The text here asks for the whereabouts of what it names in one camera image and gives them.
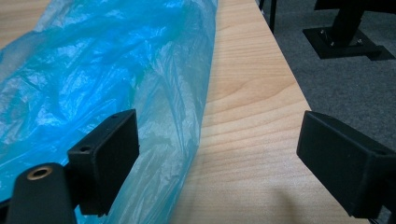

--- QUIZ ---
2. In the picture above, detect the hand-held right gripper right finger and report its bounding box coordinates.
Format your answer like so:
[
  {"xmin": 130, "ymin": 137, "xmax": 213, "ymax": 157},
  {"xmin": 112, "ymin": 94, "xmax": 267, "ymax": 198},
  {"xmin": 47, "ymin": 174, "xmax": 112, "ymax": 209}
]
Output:
[{"xmin": 296, "ymin": 110, "xmax": 396, "ymax": 219}]

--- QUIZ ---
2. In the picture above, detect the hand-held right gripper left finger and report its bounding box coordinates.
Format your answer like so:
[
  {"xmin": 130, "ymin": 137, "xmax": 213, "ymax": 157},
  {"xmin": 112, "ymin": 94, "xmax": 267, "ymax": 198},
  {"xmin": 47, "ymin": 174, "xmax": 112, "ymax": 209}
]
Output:
[{"xmin": 67, "ymin": 108, "xmax": 140, "ymax": 217}]

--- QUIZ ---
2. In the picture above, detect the blue plastic bag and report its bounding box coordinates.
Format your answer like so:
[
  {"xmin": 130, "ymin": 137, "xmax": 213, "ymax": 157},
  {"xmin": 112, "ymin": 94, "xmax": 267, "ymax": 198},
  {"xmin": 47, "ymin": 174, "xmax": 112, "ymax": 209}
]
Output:
[{"xmin": 0, "ymin": 0, "xmax": 219, "ymax": 224}]

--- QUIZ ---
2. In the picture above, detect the black metal stand base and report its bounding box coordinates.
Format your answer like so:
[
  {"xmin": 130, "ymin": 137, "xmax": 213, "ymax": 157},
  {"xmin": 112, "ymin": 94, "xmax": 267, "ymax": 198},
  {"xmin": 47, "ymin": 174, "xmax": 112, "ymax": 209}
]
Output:
[{"xmin": 302, "ymin": 0, "xmax": 396, "ymax": 61}]

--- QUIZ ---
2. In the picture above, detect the black metal leg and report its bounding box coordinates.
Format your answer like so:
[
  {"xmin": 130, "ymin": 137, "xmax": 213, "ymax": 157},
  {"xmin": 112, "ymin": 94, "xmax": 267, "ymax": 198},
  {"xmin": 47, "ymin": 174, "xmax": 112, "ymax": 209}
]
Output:
[{"xmin": 259, "ymin": 0, "xmax": 278, "ymax": 34}]

